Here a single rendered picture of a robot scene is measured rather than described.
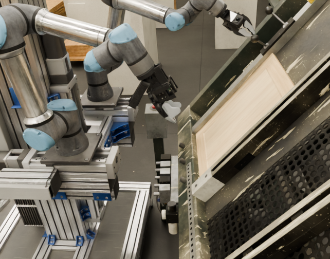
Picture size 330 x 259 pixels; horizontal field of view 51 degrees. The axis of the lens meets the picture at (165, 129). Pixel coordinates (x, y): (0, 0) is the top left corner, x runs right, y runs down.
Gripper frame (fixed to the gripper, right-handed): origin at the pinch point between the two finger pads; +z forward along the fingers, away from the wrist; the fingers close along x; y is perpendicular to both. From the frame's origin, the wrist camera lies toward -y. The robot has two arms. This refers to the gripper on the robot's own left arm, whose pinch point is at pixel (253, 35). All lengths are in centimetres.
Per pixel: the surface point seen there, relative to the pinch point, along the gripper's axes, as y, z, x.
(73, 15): 441, -100, 47
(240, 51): 21.6, 7.4, 5.7
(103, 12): 243, -64, 23
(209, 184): -36, 7, 64
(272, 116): -48, 5, 29
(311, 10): -13.4, 9.7, -20.1
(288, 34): -8.9, 10.0, -7.6
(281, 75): -25.6, 10.2, 11.2
